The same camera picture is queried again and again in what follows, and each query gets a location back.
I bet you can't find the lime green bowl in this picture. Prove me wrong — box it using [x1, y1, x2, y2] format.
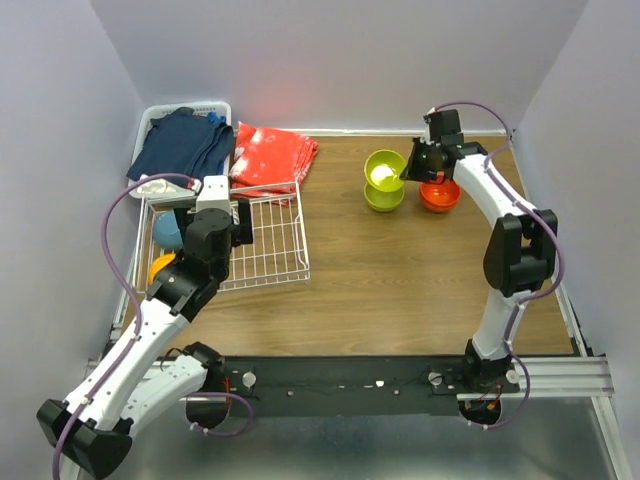
[363, 184, 405, 213]
[364, 149, 407, 193]

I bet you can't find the orange bowl front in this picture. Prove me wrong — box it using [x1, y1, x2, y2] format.
[422, 202, 457, 214]

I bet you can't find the white blue patterned bowl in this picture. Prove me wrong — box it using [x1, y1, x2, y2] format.
[368, 164, 399, 190]

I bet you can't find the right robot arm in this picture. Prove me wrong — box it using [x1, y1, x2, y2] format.
[400, 104, 559, 392]

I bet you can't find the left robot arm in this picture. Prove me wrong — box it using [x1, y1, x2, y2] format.
[36, 200, 253, 479]

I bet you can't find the yellow orange bowl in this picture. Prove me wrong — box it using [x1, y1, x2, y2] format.
[147, 252, 176, 286]

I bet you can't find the white cloth bag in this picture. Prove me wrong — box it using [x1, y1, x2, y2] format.
[130, 179, 194, 198]

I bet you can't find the red white tie-dye towel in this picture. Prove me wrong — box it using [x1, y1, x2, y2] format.
[229, 122, 318, 198]

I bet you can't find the dark blue denim cloth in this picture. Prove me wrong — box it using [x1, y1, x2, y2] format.
[126, 107, 234, 181]

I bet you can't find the white wire dish rack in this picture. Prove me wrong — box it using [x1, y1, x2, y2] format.
[129, 181, 311, 292]

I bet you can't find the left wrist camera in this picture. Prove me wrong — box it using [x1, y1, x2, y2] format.
[195, 175, 232, 214]

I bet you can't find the aluminium frame rail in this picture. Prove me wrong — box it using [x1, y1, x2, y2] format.
[54, 355, 626, 480]

